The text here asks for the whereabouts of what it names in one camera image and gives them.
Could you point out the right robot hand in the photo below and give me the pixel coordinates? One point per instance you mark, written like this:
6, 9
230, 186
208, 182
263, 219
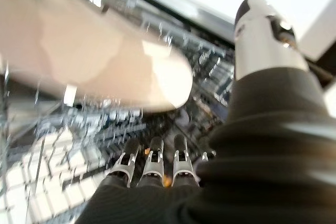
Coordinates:
262, 169

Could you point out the beige ceramic plate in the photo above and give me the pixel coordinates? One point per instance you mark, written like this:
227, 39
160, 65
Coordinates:
92, 56

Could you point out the open black dishwasher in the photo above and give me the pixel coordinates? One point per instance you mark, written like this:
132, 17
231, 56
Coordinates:
183, 11

